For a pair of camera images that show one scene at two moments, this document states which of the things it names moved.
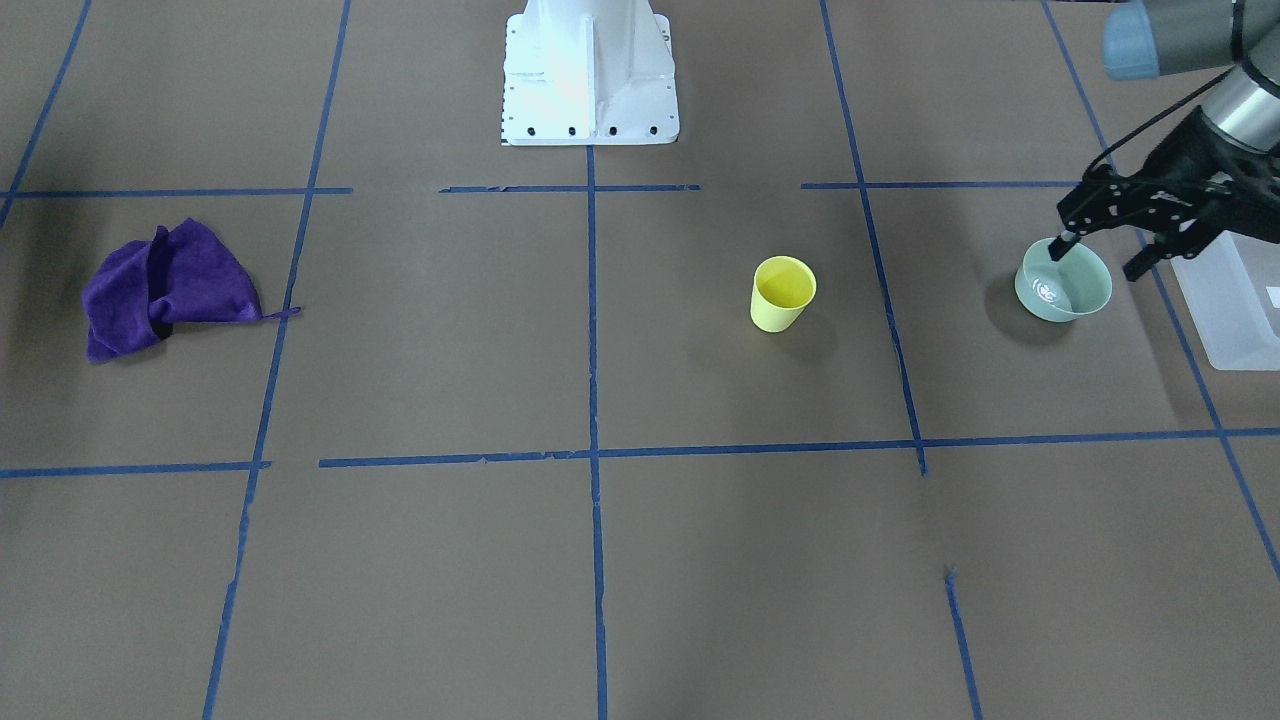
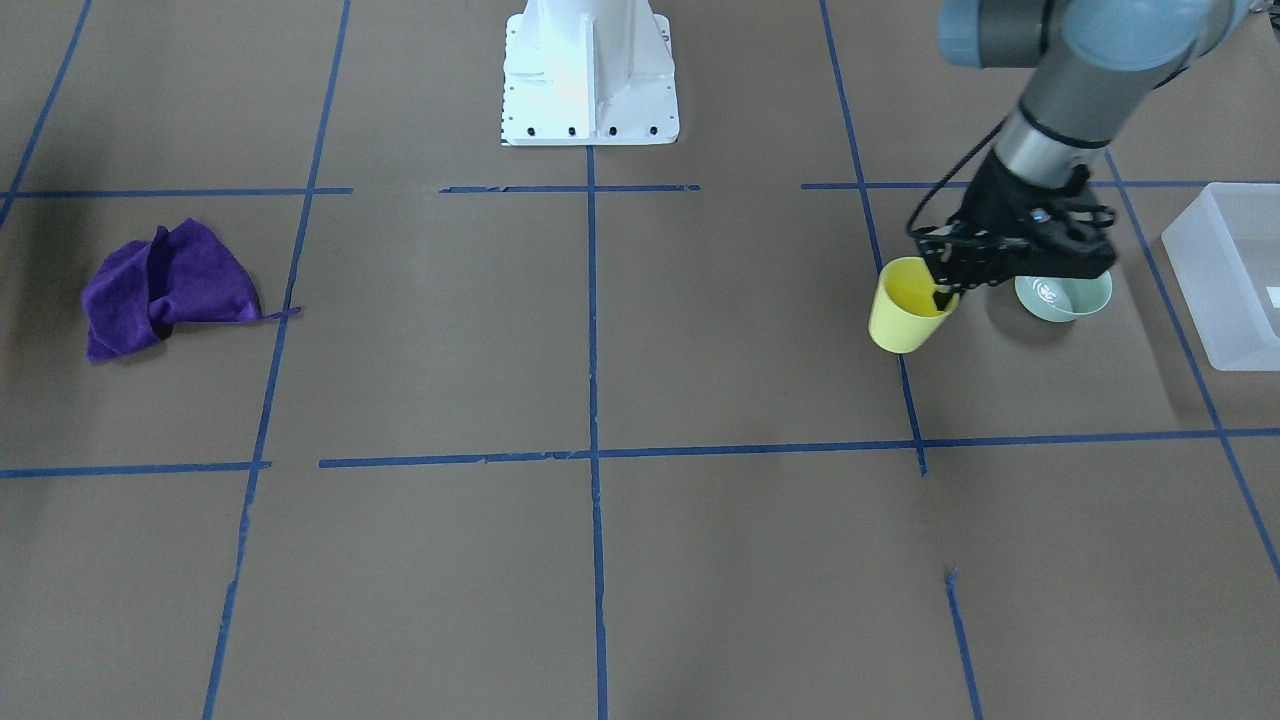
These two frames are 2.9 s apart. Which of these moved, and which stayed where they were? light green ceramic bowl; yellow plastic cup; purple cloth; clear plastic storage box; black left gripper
Moved: black left gripper; yellow plastic cup
Stayed: purple cloth; light green ceramic bowl; clear plastic storage box
